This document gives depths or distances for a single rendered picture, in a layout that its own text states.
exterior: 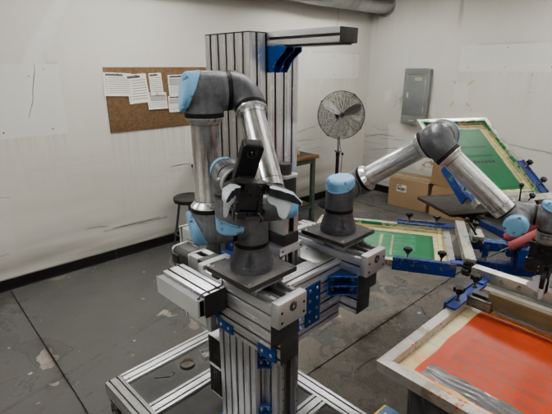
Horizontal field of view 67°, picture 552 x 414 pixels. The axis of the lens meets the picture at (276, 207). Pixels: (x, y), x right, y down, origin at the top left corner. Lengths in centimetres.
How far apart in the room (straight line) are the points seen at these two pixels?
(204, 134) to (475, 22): 535
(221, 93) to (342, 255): 86
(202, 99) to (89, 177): 331
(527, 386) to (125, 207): 392
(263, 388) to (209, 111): 129
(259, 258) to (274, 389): 78
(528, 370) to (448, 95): 507
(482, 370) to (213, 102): 122
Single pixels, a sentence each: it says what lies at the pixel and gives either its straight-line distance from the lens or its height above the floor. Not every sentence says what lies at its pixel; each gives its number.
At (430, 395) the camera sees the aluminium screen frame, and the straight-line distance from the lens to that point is 146.
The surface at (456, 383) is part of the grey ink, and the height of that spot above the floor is 96.
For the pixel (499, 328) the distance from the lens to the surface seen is 190.
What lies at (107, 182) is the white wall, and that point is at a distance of 454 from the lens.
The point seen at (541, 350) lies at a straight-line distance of 185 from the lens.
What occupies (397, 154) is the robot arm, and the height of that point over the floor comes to 159.
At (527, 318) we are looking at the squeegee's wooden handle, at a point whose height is 101.
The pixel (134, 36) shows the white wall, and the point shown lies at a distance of 459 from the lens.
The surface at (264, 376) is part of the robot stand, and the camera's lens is 202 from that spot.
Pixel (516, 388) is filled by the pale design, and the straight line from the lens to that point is 162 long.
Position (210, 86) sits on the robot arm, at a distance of 124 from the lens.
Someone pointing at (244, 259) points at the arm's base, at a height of 131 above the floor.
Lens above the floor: 191
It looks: 18 degrees down
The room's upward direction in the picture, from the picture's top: straight up
